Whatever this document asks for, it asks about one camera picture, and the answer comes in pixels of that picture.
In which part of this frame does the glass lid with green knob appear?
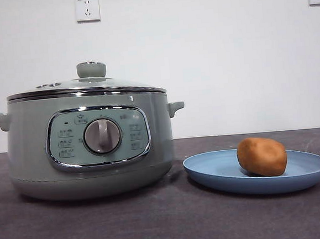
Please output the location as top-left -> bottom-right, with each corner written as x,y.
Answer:
4,55 -> 167,106

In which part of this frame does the brown potato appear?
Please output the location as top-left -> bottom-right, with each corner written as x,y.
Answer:
235,134 -> 289,180

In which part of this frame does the blue round plate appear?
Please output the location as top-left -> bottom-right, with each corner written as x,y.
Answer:
181,142 -> 320,201

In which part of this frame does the pale green electric steamer pot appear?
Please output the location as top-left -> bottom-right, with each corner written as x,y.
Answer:
0,86 -> 192,206

